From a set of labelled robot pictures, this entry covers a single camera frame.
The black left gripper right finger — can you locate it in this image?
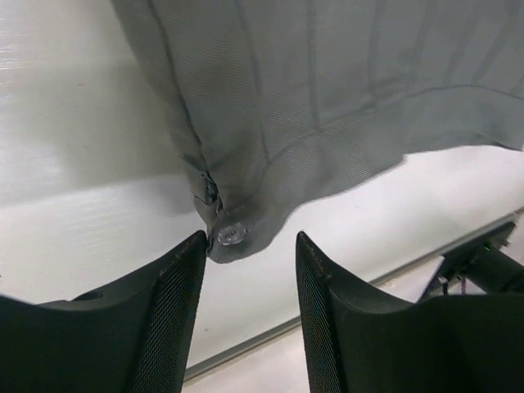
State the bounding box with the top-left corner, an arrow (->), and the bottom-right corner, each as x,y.
296,233 -> 523,392

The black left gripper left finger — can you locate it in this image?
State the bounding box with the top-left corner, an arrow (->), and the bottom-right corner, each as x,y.
1,231 -> 206,392

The grey pleated skirt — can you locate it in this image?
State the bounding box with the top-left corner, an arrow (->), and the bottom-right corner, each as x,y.
113,1 -> 523,264

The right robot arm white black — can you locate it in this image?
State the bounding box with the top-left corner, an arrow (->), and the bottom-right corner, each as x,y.
419,222 -> 523,301

